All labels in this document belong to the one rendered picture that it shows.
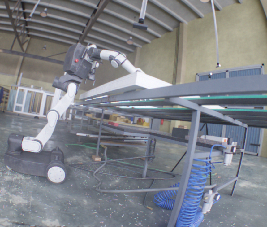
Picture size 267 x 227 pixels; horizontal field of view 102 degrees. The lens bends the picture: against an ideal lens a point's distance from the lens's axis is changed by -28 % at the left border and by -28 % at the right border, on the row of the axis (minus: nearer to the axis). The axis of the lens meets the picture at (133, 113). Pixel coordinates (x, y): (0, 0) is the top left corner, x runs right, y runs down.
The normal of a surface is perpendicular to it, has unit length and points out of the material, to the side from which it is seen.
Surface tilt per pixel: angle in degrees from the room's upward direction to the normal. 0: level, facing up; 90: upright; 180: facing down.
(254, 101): 90
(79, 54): 94
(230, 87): 90
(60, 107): 90
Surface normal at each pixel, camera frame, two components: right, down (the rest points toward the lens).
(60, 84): 0.32, 0.39
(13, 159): 0.14, -0.04
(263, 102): -0.84, -0.16
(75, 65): 0.78, 0.16
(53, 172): 0.47, 0.03
